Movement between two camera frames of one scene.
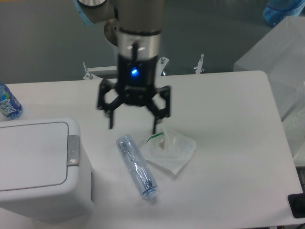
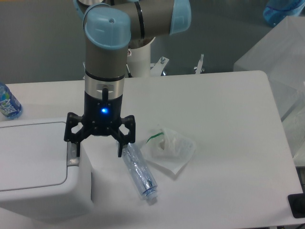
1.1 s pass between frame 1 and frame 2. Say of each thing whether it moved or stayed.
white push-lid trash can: stayed
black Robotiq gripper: moved
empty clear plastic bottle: stayed
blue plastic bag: stayed
